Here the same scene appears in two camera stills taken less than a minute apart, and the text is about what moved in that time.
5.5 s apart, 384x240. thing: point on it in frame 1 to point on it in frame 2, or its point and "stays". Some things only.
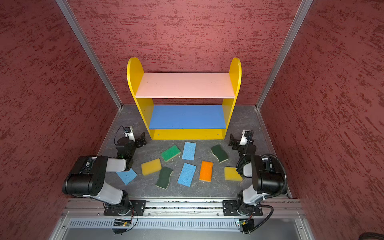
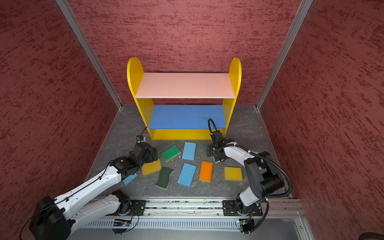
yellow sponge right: [231, 174] stays
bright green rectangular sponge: [170, 153] stays
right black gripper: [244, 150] to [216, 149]
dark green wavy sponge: [163, 181] stays
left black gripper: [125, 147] to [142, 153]
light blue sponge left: [127, 177] stays
